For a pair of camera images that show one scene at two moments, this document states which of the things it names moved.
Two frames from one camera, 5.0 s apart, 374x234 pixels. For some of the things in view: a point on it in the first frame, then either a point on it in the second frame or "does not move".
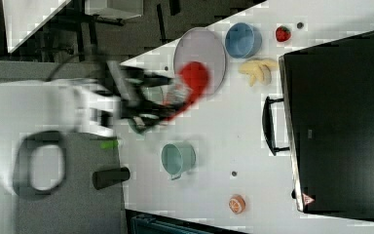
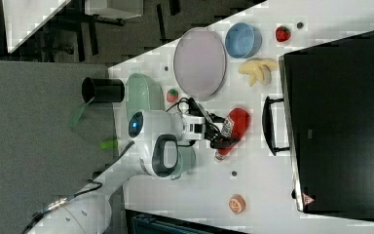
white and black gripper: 151,69 -> 197,126
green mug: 177,158 does not move
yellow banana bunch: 258,70 does not move
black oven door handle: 268,125 does not move
